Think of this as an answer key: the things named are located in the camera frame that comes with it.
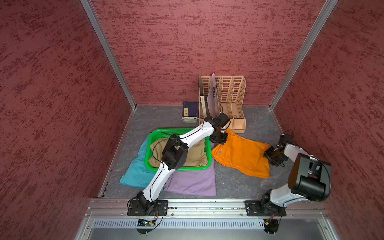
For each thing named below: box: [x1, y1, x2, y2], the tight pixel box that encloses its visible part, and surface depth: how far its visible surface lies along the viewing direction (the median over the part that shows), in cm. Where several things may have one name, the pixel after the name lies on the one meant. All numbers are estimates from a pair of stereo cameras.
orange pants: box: [211, 128, 271, 179], surface depth 91 cm
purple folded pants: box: [164, 157, 216, 196], surface depth 83 cm
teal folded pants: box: [119, 134, 157, 188], surface depth 85 cm
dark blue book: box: [182, 101, 199, 118], surface depth 120 cm
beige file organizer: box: [198, 74, 247, 134], surface depth 108 cm
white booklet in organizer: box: [200, 96, 207, 118], surface depth 92 cm
